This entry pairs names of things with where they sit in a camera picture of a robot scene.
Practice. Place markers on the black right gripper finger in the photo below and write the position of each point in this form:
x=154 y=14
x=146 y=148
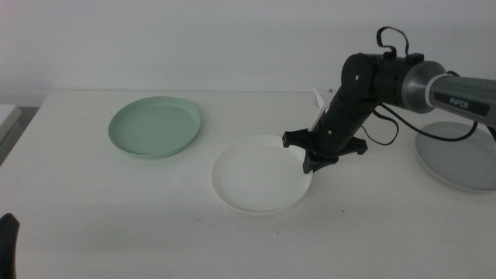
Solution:
x=311 y=162
x=328 y=160

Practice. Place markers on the white shallow bowl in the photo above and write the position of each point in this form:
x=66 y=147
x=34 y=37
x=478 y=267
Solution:
x=255 y=174

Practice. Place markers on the grey shallow bowl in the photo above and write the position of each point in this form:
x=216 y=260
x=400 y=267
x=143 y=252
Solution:
x=461 y=162

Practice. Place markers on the green shallow bowl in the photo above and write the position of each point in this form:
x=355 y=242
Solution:
x=153 y=126

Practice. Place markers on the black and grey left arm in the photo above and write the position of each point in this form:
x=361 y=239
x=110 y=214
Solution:
x=7 y=248

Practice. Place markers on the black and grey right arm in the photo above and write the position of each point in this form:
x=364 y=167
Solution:
x=418 y=85

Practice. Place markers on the white wrist camera with mount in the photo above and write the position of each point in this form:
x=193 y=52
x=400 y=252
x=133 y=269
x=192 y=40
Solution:
x=318 y=114

